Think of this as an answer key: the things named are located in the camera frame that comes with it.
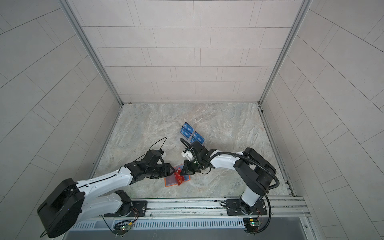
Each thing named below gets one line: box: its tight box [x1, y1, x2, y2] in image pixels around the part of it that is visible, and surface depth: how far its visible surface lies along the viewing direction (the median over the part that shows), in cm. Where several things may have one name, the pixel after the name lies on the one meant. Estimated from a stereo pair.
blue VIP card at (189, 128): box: [183, 121, 194, 134], surface depth 93 cm
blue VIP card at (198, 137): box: [193, 131, 205, 144], surface depth 89 cm
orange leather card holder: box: [164, 164, 192, 187], surface depth 80 cm
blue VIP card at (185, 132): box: [180, 126, 191, 138], surface depth 93 cm
